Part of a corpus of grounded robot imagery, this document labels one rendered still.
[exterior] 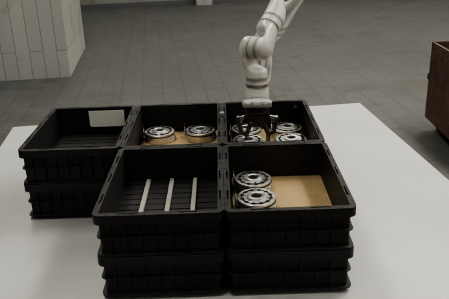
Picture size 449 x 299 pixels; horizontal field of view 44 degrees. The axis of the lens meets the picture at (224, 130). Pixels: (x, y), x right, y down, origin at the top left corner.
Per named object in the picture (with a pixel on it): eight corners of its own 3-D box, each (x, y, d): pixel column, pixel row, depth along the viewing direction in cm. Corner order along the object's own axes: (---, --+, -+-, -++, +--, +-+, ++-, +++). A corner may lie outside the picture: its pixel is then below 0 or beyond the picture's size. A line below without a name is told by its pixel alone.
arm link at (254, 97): (242, 108, 172) (241, 89, 170) (242, 97, 183) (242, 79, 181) (272, 107, 172) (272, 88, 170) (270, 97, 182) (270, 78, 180)
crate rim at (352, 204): (222, 152, 164) (222, 144, 163) (325, 148, 164) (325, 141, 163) (224, 221, 126) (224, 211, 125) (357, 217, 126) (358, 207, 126)
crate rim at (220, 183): (119, 155, 164) (119, 147, 163) (222, 152, 164) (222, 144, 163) (91, 225, 126) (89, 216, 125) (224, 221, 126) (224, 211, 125)
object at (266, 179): (236, 171, 162) (236, 169, 162) (271, 172, 161) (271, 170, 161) (233, 187, 153) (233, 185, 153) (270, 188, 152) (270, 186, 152)
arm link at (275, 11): (258, 10, 173) (282, 24, 173) (292, -47, 184) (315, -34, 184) (251, 26, 181) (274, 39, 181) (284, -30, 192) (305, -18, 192)
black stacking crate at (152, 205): (123, 185, 167) (119, 149, 163) (223, 181, 167) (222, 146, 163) (97, 261, 130) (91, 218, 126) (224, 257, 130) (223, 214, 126)
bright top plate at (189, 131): (188, 125, 200) (188, 124, 199) (216, 125, 199) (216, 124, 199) (184, 136, 190) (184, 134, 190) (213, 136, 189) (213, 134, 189)
